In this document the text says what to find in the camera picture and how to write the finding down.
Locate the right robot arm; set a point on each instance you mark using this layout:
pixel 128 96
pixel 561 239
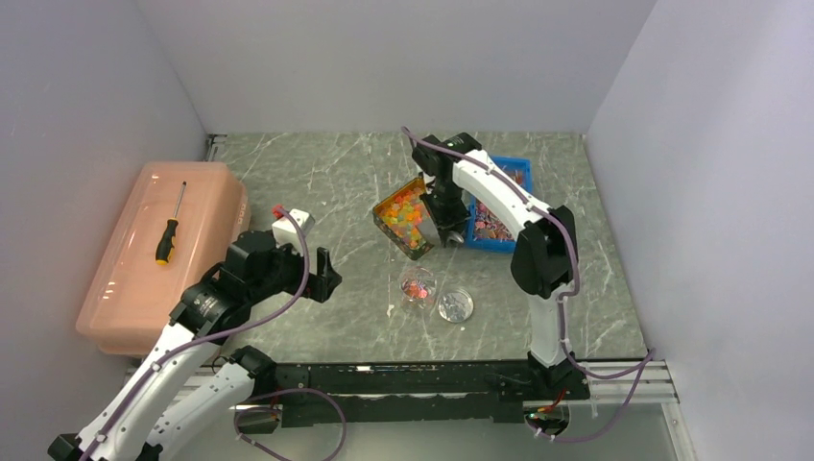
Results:
pixel 544 263

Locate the clear plastic cup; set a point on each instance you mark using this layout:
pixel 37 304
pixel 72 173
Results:
pixel 418 287

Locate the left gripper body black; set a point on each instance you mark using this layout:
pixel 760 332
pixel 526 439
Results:
pixel 287 270

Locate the yellow black screwdriver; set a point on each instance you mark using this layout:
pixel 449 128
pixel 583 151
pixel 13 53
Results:
pixel 166 244

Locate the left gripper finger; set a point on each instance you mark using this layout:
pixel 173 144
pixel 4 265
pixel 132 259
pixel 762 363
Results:
pixel 321 287
pixel 324 267

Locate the pink plastic storage box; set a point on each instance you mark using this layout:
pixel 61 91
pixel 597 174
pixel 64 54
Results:
pixel 130 298

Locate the candy tin with gummies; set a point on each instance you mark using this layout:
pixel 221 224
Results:
pixel 399 216

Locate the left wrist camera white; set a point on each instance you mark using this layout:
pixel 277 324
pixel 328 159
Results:
pixel 291 226

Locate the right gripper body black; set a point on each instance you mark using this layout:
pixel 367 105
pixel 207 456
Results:
pixel 444 206

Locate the metal scoop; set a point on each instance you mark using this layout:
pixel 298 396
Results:
pixel 452 239

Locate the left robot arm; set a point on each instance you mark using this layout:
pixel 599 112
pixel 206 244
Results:
pixel 144 421

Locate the clear round lid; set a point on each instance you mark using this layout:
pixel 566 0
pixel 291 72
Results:
pixel 455 305

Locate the blue bin of lollipops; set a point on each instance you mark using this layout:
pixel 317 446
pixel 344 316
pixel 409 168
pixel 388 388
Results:
pixel 485 232

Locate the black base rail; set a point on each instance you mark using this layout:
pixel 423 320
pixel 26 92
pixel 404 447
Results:
pixel 502 391

